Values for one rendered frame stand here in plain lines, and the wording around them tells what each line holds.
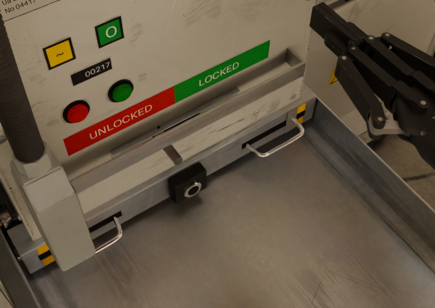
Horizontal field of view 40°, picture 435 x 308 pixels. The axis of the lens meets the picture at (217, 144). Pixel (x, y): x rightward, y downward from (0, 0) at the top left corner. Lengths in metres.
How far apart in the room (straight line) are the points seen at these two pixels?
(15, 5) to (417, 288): 0.69
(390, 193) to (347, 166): 0.09
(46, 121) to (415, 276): 0.59
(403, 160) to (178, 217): 1.32
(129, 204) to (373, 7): 0.85
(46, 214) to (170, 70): 0.25
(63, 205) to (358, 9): 0.99
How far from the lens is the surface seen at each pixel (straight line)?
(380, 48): 0.66
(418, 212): 0.98
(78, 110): 0.71
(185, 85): 0.80
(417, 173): 2.15
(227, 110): 0.83
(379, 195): 1.02
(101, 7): 0.65
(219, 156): 0.96
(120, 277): 0.93
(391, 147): 2.19
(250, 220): 0.96
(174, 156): 0.81
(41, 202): 0.64
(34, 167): 0.62
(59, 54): 0.66
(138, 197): 0.91
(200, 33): 0.75
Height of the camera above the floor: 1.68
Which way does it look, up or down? 53 degrees down
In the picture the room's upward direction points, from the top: 1 degrees clockwise
